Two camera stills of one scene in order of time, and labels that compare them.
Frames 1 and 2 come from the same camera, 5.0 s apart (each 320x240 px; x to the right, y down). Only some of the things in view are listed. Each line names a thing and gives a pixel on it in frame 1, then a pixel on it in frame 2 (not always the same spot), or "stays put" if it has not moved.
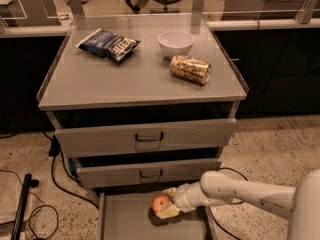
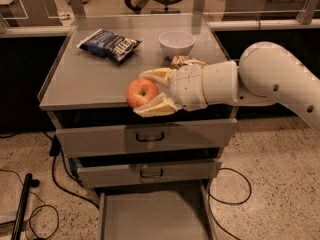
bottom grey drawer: x=131 y=216 stays put
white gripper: x=181 y=197 to x=186 y=85
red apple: x=160 y=202 to x=139 y=91
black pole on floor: x=28 y=182 stays put
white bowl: x=175 y=43 stays put
